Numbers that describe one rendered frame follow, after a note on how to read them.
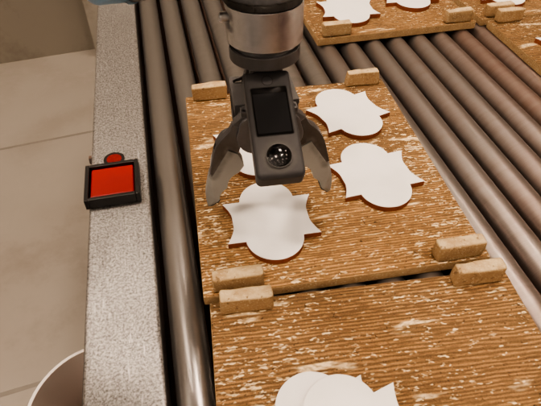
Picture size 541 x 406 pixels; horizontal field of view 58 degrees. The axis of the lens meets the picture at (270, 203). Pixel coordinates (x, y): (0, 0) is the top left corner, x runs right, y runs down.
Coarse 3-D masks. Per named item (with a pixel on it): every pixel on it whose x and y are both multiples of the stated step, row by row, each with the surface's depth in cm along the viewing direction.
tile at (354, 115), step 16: (320, 96) 82; (336, 96) 82; (352, 96) 82; (320, 112) 79; (336, 112) 79; (352, 112) 79; (368, 112) 79; (384, 112) 79; (336, 128) 76; (352, 128) 76; (368, 128) 76
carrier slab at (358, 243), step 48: (384, 96) 84; (192, 144) 75; (336, 144) 75; (384, 144) 75; (240, 192) 67; (336, 192) 67; (432, 192) 68; (336, 240) 61; (384, 240) 61; (432, 240) 61; (288, 288) 57
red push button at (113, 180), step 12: (108, 168) 72; (120, 168) 72; (132, 168) 72; (96, 180) 70; (108, 180) 70; (120, 180) 70; (132, 180) 70; (96, 192) 68; (108, 192) 68; (120, 192) 68
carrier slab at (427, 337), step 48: (384, 288) 56; (432, 288) 56; (480, 288) 56; (240, 336) 52; (288, 336) 52; (336, 336) 52; (384, 336) 52; (432, 336) 52; (480, 336) 52; (528, 336) 52; (240, 384) 48; (384, 384) 48; (432, 384) 48; (480, 384) 48; (528, 384) 48
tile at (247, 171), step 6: (216, 138) 74; (240, 150) 72; (246, 156) 71; (246, 162) 70; (252, 162) 70; (246, 168) 69; (252, 168) 69; (240, 174) 70; (246, 174) 69; (252, 174) 69
